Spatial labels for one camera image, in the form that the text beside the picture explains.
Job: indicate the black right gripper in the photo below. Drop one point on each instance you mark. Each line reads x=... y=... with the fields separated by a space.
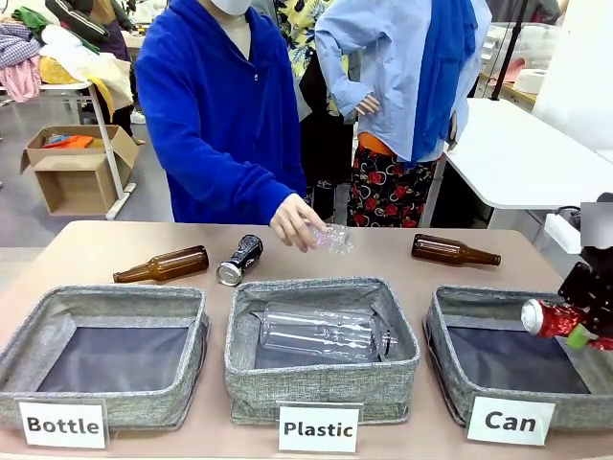
x=596 y=287

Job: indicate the crushed red soda can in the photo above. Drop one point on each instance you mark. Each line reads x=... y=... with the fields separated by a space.
x=551 y=318

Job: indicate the crushed clear plastic bottle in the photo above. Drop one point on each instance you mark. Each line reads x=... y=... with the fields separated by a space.
x=335 y=238

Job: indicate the person's blue sleeved left forearm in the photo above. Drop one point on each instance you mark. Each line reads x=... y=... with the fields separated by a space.
x=258 y=182

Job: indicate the grey fabric basket labelled Can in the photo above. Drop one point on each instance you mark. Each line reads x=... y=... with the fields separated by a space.
x=507 y=374

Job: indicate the white Can label sign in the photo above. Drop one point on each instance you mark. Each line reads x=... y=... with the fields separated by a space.
x=510 y=421

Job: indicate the grey fabric basket labelled Plastic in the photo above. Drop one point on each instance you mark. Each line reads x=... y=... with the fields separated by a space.
x=325 y=383

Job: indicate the dark blue soda can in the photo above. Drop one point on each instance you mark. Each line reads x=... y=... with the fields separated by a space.
x=242 y=261

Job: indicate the grey fabric basket labelled Bottle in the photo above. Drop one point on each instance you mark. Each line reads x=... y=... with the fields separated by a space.
x=120 y=335

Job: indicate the person's left hand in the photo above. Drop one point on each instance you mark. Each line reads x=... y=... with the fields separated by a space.
x=292 y=220

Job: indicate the brown glass beer bottle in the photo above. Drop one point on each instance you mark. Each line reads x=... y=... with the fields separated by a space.
x=450 y=250
x=165 y=266

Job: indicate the white rounded table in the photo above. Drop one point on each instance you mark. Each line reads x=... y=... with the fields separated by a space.
x=522 y=153

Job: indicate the black red floral skirt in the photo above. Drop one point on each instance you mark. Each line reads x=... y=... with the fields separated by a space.
x=388 y=191

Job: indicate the white paper roll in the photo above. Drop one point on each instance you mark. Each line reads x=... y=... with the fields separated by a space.
x=531 y=80

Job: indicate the large clear plastic bottle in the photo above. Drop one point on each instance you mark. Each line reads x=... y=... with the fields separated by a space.
x=321 y=333

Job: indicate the black stand pole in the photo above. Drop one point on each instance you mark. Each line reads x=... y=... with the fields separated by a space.
x=510 y=50

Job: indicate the blue cloth on mannequin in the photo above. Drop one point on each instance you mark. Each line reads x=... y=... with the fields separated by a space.
x=445 y=72

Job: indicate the clear plastic storage bin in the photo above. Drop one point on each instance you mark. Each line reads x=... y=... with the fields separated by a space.
x=524 y=40

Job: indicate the white Plastic label sign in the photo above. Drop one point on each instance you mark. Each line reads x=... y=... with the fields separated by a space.
x=318 y=429

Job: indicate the mannequin in light blue shirt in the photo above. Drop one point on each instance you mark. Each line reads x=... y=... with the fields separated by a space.
x=383 y=57

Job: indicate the yellow floral shirt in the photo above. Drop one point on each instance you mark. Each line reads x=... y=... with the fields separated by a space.
x=299 y=33

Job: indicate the person in blue hoodie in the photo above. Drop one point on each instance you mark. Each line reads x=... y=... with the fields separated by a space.
x=215 y=110

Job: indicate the white face mask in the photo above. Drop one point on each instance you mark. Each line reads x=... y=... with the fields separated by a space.
x=230 y=6

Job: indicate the open cardboard box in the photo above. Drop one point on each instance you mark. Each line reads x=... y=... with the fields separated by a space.
x=79 y=172

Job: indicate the white Bottle label sign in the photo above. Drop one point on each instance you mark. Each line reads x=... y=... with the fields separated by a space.
x=62 y=424

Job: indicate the orange cloth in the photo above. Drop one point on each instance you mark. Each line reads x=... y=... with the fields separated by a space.
x=72 y=141

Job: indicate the pile of mixed clothes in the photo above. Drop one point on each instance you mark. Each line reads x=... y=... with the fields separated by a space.
x=48 y=52

